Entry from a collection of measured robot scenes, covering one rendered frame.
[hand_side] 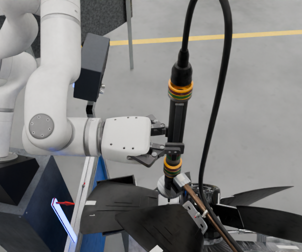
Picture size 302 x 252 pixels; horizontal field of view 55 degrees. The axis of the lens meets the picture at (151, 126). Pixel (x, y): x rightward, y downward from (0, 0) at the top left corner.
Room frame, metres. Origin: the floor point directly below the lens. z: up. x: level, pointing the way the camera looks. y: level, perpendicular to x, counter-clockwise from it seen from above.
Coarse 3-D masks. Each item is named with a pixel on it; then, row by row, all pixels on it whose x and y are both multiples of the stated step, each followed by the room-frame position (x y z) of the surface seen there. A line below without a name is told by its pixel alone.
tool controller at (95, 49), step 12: (96, 36) 1.21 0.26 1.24; (84, 48) 1.10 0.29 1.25; (96, 48) 1.12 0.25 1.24; (108, 48) 1.19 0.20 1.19; (84, 60) 1.02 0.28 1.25; (96, 60) 1.04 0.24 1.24; (84, 72) 0.97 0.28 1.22; (96, 72) 0.97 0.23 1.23; (84, 84) 0.97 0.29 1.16; (96, 84) 0.97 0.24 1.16; (84, 96) 0.97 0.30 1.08; (96, 96) 0.97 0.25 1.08
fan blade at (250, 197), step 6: (276, 186) 0.47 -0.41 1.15; (282, 186) 0.47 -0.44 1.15; (288, 186) 0.48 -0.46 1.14; (240, 192) 0.44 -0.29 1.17; (246, 192) 0.45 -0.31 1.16; (252, 192) 0.45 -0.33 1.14; (258, 192) 0.46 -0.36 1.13; (264, 192) 0.47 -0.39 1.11; (270, 192) 0.49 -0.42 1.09; (240, 198) 0.44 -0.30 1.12; (246, 198) 0.46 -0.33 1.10; (252, 198) 0.47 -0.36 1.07; (258, 198) 0.49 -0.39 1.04; (234, 204) 0.44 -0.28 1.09; (240, 204) 0.46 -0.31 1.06; (246, 204) 0.48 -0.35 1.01
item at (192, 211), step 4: (184, 204) 0.35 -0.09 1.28; (188, 204) 0.36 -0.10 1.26; (188, 208) 0.34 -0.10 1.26; (192, 208) 0.35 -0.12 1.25; (188, 212) 0.33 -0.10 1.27; (192, 212) 0.34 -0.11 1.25; (196, 212) 0.34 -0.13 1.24; (192, 216) 0.32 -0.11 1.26; (200, 216) 0.34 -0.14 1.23; (196, 220) 0.32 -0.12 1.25; (200, 220) 0.32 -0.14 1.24; (204, 224) 0.31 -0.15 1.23; (204, 228) 0.30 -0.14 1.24
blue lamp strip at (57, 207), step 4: (56, 200) 0.41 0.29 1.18; (56, 204) 0.40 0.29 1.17; (56, 208) 0.39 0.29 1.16; (60, 208) 0.41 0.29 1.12; (60, 212) 0.40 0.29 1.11; (60, 216) 0.39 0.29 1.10; (64, 216) 0.41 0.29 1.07; (64, 220) 0.40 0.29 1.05; (64, 224) 0.39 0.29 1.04; (68, 224) 0.41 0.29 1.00; (68, 228) 0.40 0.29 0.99; (72, 232) 0.40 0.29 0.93; (72, 236) 0.39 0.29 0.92
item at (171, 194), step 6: (162, 180) 0.40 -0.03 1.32; (174, 180) 0.35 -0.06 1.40; (186, 180) 0.35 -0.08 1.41; (162, 186) 0.38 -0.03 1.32; (174, 186) 0.34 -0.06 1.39; (180, 186) 0.33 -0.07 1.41; (162, 192) 0.36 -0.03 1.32; (168, 192) 0.36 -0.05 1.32; (174, 192) 0.35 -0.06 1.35; (180, 192) 0.36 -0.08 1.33
